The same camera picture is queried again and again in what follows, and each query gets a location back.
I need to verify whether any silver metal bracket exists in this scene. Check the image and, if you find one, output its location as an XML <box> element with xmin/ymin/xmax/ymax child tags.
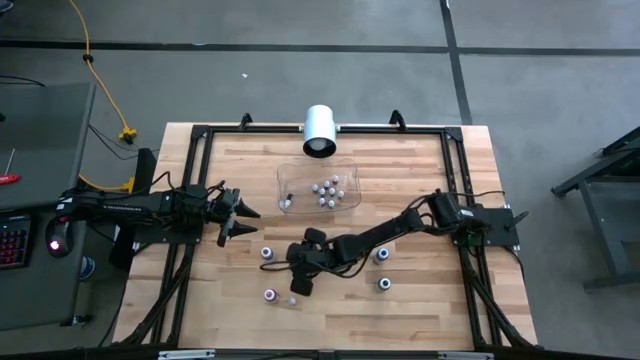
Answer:
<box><xmin>158</xmin><ymin>349</ymin><xmax>216</xmax><ymax>360</ymax></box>
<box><xmin>438</xmin><ymin>351</ymin><xmax>495</xmax><ymax>360</ymax></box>

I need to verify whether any black upright box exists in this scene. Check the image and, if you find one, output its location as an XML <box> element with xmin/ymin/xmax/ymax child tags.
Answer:
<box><xmin>133</xmin><ymin>147</ymin><xmax>158</xmax><ymax>194</ymax></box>

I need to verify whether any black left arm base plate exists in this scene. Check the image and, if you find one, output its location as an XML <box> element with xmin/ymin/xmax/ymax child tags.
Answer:
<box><xmin>113</xmin><ymin>224</ymin><xmax>204</xmax><ymax>246</ymax></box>

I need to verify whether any black computer mouse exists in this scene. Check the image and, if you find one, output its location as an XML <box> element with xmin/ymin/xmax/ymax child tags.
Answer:
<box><xmin>44</xmin><ymin>216</ymin><xmax>76</xmax><ymax>260</ymax></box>

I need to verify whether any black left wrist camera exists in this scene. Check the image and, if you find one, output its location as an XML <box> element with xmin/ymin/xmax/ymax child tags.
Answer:
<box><xmin>219</xmin><ymin>188</ymin><xmax>242</xmax><ymax>211</ymax></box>

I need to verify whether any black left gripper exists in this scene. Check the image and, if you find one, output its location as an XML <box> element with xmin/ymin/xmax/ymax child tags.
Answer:
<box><xmin>200</xmin><ymin>192</ymin><xmax>262</xmax><ymax>250</ymax></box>

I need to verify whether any yellow extension cord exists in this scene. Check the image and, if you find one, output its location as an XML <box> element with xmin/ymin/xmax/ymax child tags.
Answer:
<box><xmin>68</xmin><ymin>0</ymin><xmax>139</xmax><ymax>194</ymax></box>

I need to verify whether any black aluminium table frame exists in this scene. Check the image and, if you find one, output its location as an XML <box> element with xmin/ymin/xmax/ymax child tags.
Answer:
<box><xmin>112</xmin><ymin>122</ymin><xmax>539</xmax><ymax>360</ymax></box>

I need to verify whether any grey metal cart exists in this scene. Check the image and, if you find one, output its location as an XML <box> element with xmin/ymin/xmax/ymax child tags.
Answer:
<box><xmin>550</xmin><ymin>126</ymin><xmax>640</xmax><ymax>290</ymax></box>

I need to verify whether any backlit black keyboard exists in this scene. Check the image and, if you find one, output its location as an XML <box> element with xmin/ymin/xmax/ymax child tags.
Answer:
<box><xmin>0</xmin><ymin>213</ymin><xmax>33</xmax><ymax>272</ymax></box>

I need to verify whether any blue and white cup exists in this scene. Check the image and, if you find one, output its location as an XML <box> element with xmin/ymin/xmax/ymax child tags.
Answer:
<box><xmin>79</xmin><ymin>255</ymin><xmax>97</xmax><ymax>281</ymax></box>

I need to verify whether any red-handled screwdriver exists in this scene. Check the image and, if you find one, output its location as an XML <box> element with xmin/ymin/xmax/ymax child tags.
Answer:
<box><xmin>0</xmin><ymin>147</ymin><xmax>23</xmax><ymax>187</ymax></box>

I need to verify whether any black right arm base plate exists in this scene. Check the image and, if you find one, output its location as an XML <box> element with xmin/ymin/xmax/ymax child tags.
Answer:
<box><xmin>452</xmin><ymin>204</ymin><xmax>530</xmax><ymax>250</ymax></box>

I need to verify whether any clear plastic bin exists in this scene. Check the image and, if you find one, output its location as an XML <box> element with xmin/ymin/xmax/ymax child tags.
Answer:
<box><xmin>276</xmin><ymin>158</ymin><xmax>362</xmax><ymax>216</ymax></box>

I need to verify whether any grey desk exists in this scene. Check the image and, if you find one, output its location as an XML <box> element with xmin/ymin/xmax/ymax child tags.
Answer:
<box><xmin>0</xmin><ymin>82</ymin><xmax>97</xmax><ymax>331</ymax></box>

